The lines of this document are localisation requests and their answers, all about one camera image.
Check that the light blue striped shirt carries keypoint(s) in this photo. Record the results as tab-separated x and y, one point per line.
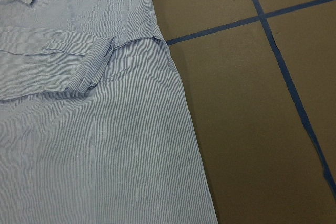
95	127

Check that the brown paper table cover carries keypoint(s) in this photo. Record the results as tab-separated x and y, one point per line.
259	77

